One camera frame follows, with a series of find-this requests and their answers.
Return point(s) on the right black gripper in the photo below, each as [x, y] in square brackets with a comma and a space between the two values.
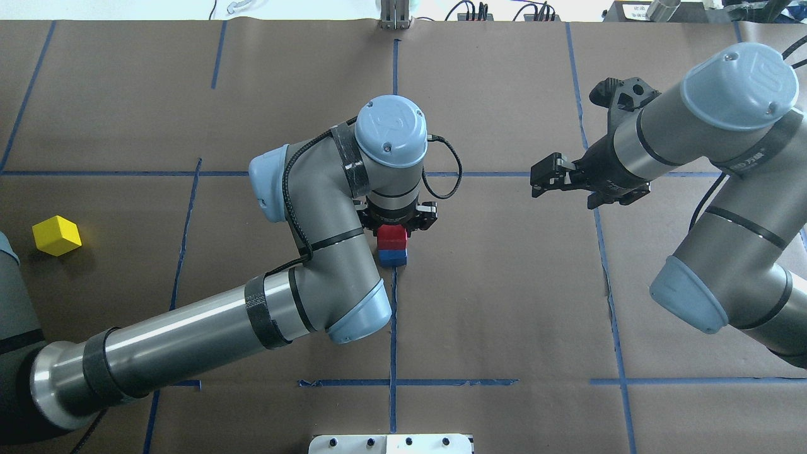
[600, 166]

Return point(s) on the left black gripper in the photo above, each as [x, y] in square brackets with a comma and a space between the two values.
[392, 220]

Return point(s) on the red cube block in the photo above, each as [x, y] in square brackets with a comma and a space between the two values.
[392, 237]

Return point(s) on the blue cube block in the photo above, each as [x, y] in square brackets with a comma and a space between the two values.
[392, 258]

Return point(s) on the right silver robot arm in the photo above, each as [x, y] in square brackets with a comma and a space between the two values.
[738, 110]

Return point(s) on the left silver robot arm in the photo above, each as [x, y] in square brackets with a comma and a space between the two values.
[329, 191]

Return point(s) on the black box under cup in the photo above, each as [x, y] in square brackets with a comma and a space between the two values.
[688, 12]

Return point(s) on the small metal cup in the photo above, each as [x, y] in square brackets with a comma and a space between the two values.
[661, 11]

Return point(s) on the orange black connector block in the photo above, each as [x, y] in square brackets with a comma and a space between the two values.
[468, 11]

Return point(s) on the yellow cube block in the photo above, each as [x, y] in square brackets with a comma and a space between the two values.
[56, 236]

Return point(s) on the aluminium frame post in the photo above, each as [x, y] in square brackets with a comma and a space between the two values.
[395, 14]

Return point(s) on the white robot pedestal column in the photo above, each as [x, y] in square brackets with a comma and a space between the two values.
[393, 443]

